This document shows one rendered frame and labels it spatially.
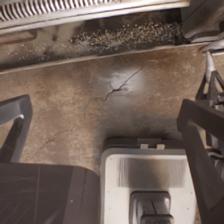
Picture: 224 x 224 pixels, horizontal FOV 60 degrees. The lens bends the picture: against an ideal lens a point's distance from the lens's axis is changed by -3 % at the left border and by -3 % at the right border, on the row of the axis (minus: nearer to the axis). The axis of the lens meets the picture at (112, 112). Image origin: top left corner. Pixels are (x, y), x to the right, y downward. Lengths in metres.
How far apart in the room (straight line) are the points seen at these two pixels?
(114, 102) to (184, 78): 0.45
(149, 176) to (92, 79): 0.65
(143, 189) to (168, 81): 0.65
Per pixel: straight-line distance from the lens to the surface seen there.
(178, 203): 1.19
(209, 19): 0.61
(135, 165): 1.05
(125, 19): 0.88
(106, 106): 1.24
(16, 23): 0.66
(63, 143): 1.31
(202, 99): 0.60
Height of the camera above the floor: 1.23
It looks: 84 degrees down
